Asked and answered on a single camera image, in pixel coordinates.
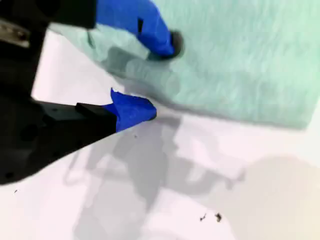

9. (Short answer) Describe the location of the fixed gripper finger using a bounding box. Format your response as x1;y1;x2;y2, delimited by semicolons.
42;87;158;166

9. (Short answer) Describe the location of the pale green T-shirt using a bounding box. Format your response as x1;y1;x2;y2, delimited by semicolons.
49;0;320;131

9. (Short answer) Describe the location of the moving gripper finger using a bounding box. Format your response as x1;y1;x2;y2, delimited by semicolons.
49;0;185;61

